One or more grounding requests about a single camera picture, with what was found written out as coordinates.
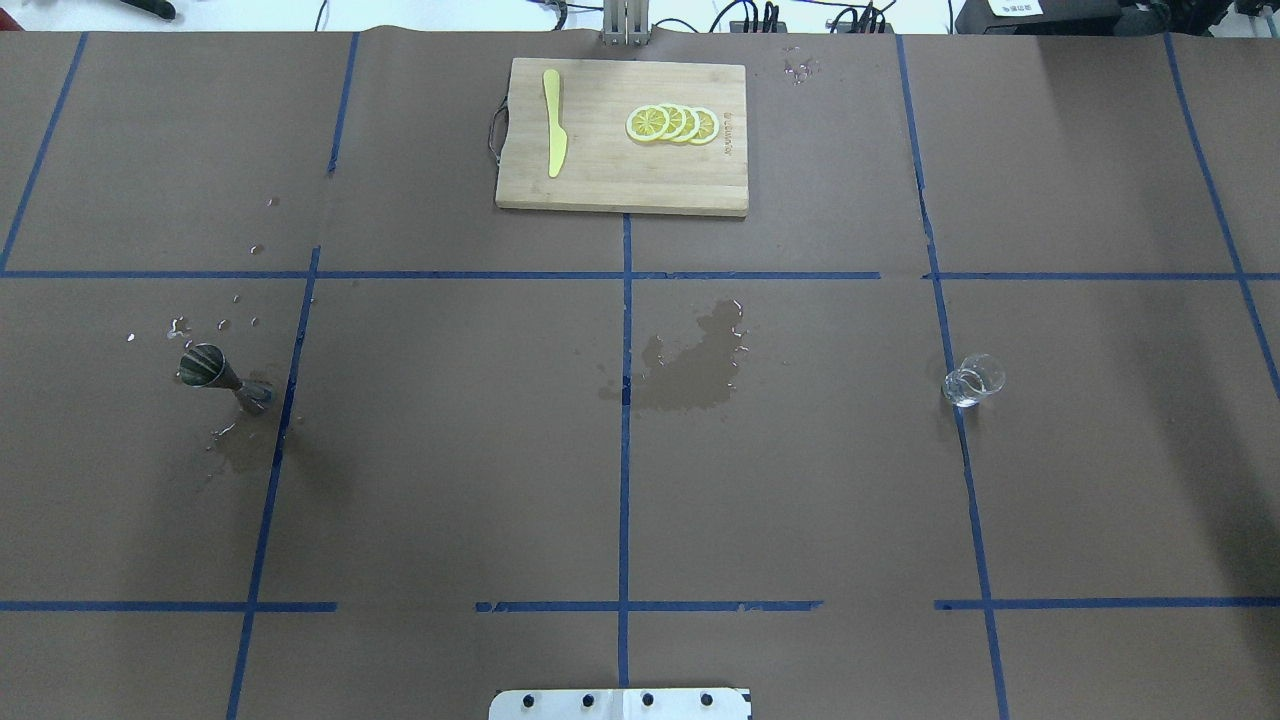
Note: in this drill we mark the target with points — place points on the yellow plastic knife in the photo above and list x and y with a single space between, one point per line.
551 82

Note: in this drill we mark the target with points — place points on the aluminium frame post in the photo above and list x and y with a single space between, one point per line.
626 23

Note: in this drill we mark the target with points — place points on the back lemon slice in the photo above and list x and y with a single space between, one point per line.
708 126

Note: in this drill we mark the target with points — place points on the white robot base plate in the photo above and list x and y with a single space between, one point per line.
622 703

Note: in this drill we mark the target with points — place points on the steel jigger measuring cup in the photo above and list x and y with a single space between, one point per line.
206 367

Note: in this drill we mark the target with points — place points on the bamboo cutting board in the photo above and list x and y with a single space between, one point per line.
605 170

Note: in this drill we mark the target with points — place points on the clear glass cup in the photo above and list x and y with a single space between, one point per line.
974 379

